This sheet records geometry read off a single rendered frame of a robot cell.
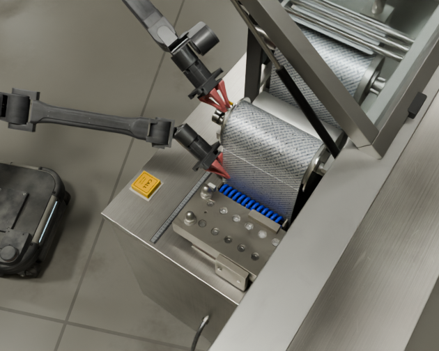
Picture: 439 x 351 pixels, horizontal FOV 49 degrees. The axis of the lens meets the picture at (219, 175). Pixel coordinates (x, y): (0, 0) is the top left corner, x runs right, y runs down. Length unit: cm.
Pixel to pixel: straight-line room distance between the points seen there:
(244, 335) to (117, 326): 178
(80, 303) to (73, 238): 35
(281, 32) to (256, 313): 38
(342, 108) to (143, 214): 96
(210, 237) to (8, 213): 132
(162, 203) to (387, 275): 85
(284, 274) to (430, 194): 46
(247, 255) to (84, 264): 133
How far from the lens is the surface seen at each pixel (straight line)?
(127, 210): 158
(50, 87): 322
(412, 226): 100
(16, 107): 138
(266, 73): 168
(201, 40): 128
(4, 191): 254
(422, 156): 109
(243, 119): 123
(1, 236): 245
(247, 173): 133
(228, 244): 136
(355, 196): 74
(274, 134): 121
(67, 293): 250
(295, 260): 68
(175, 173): 163
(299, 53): 71
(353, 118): 75
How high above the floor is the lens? 228
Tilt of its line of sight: 59 degrees down
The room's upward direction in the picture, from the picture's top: straight up
